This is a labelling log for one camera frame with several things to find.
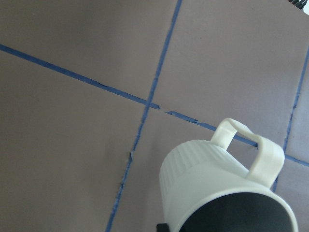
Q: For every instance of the white ribbed mug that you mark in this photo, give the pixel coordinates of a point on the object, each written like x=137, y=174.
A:
x=205, y=189

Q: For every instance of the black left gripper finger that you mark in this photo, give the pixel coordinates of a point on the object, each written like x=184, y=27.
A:
x=162, y=227

